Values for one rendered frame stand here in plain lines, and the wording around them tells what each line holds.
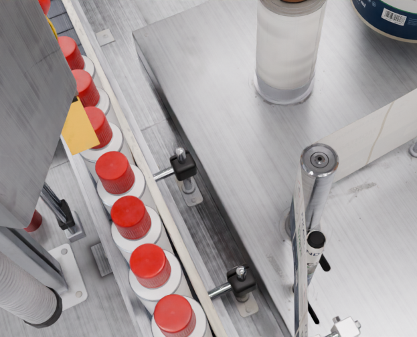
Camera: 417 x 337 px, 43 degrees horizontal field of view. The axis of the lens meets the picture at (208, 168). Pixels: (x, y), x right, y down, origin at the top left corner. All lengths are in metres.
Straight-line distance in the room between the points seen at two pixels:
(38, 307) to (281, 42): 0.42
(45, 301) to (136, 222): 0.11
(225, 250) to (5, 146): 0.53
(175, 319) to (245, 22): 0.55
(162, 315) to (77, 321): 0.30
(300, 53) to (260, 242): 0.25
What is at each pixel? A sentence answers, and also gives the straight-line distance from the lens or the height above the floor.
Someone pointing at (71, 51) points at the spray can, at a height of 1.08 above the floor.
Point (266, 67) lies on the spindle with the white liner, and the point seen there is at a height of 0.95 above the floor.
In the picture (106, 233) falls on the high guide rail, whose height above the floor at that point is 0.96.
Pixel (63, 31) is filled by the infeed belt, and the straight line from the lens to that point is 0.93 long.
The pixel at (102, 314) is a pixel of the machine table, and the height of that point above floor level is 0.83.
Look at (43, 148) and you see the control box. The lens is 0.29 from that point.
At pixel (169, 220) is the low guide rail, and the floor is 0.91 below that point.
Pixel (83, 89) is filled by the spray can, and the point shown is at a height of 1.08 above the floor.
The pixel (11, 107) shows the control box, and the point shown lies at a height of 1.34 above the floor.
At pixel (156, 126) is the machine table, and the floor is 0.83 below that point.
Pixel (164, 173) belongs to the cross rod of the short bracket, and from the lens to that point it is 0.71.
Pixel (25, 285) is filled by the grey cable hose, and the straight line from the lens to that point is 0.42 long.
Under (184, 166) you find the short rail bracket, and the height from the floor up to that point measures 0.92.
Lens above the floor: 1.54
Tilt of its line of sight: 63 degrees down
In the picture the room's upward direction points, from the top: 8 degrees counter-clockwise
